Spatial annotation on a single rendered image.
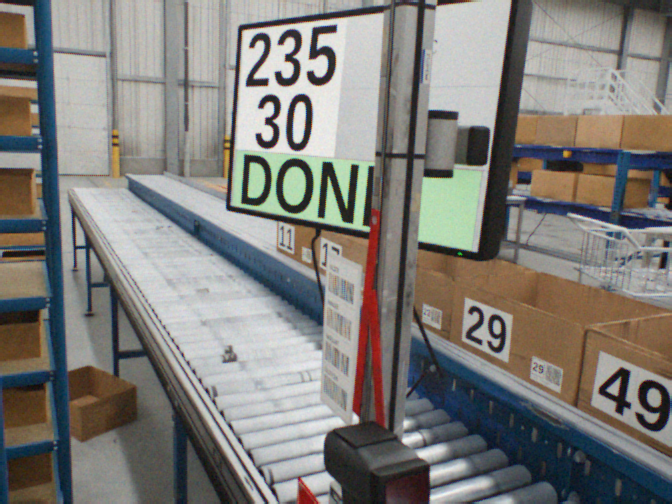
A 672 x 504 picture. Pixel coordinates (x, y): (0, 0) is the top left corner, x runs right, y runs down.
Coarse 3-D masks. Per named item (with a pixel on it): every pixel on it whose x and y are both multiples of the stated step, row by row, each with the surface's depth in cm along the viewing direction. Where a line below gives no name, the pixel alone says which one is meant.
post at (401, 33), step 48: (384, 0) 58; (432, 0) 57; (384, 48) 59; (432, 48) 58; (384, 96) 59; (384, 144) 60; (384, 192) 60; (384, 240) 60; (384, 288) 61; (384, 336) 62; (384, 384) 63
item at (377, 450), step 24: (336, 432) 60; (360, 432) 60; (384, 432) 60; (336, 456) 58; (360, 456) 55; (384, 456) 55; (408, 456) 56; (336, 480) 59; (360, 480) 54; (384, 480) 52; (408, 480) 53
